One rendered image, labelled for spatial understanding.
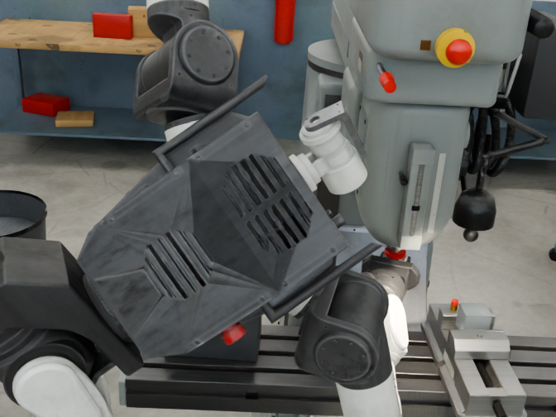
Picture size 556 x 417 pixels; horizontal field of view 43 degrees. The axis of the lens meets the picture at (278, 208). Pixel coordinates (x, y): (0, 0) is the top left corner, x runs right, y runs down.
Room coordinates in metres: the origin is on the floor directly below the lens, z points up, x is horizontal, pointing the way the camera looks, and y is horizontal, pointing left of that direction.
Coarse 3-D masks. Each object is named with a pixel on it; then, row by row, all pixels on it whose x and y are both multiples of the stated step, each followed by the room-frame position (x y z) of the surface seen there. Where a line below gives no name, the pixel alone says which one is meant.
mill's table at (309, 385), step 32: (288, 352) 1.37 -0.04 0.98; (416, 352) 1.39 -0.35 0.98; (512, 352) 1.41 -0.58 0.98; (544, 352) 1.42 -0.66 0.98; (128, 384) 1.24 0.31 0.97; (160, 384) 1.24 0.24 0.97; (192, 384) 1.24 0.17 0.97; (224, 384) 1.24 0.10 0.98; (256, 384) 1.25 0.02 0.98; (288, 384) 1.25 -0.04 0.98; (320, 384) 1.26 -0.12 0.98; (416, 384) 1.28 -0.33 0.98; (544, 384) 1.32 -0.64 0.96; (416, 416) 1.25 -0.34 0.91; (448, 416) 1.25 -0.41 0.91; (544, 416) 1.26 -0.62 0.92
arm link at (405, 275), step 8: (376, 256) 1.34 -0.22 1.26; (368, 264) 1.33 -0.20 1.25; (376, 264) 1.31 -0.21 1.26; (384, 264) 1.31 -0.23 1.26; (392, 264) 1.31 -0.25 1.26; (400, 264) 1.31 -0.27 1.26; (408, 264) 1.32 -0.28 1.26; (376, 272) 1.25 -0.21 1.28; (384, 272) 1.24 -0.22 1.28; (392, 272) 1.25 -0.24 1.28; (400, 272) 1.28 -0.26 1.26; (408, 272) 1.29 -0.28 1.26; (416, 272) 1.30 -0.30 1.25; (392, 280) 1.22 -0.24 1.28; (400, 280) 1.24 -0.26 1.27; (408, 280) 1.29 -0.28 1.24; (416, 280) 1.30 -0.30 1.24; (400, 288) 1.22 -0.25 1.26; (408, 288) 1.30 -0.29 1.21
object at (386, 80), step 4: (376, 64) 1.23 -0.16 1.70; (380, 64) 1.22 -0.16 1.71; (376, 68) 1.22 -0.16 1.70; (380, 68) 1.20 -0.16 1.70; (384, 68) 1.20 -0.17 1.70; (380, 72) 1.18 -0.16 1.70; (384, 72) 1.15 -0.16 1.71; (388, 72) 1.15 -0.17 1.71; (380, 76) 1.15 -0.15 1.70; (384, 76) 1.13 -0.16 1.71; (388, 76) 1.13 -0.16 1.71; (392, 76) 1.14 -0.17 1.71; (380, 80) 1.14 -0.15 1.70; (384, 80) 1.12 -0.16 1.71; (388, 80) 1.11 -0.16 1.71; (392, 80) 1.11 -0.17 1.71; (384, 84) 1.10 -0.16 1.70; (388, 84) 1.10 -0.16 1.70; (392, 84) 1.10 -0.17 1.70; (384, 88) 1.10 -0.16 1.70; (388, 88) 1.10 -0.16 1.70; (392, 88) 1.10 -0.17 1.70; (388, 92) 1.10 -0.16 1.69; (392, 92) 1.10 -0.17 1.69
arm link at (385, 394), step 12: (336, 384) 0.87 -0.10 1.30; (384, 384) 0.84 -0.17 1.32; (348, 396) 0.84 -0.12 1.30; (360, 396) 0.83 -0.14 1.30; (372, 396) 0.83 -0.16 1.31; (384, 396) 0.84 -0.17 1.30; (396, 396) 0.87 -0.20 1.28; (348, 408) 0.85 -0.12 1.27; (360, 408) 0.83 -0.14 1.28; (372, 408) 0.83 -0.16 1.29; (384, 408) 0.84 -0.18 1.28; (396, 408) 0.86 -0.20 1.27
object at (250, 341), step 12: (252, 324) 1.32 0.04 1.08; (216, 336) 1.32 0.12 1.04; (252, 336) 1.32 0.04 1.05; (204, 348) 1.32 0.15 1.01; (216, 348) 1.32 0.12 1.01; (228, 348) 1.32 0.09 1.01; (240, 348) 1.32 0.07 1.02; (252, 348) 1.32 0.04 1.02; (240, 360) 1.32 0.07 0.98; (252, 360) 1.32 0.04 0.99
